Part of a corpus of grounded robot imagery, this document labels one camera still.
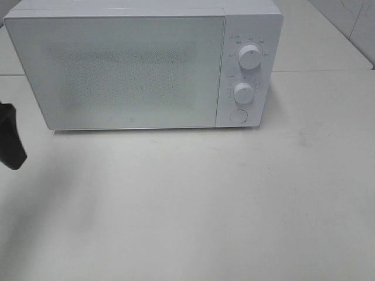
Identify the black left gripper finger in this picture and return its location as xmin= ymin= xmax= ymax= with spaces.
xmin=0 ymin=103 xmax=27 ymax=170

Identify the white round door button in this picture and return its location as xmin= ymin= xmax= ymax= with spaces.
xmin=230 ymin=109 xmax=248 ymax=124

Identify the white microwave knob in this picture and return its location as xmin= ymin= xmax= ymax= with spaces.
xmin=238 ymin=43 xmax=262 ymax=70
xmin=233 ymin=82 xmax=255 ymax=104

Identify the white microwave oven body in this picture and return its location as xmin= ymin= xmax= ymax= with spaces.
xmin=4 ymin=1 xmax=284 ymax=130

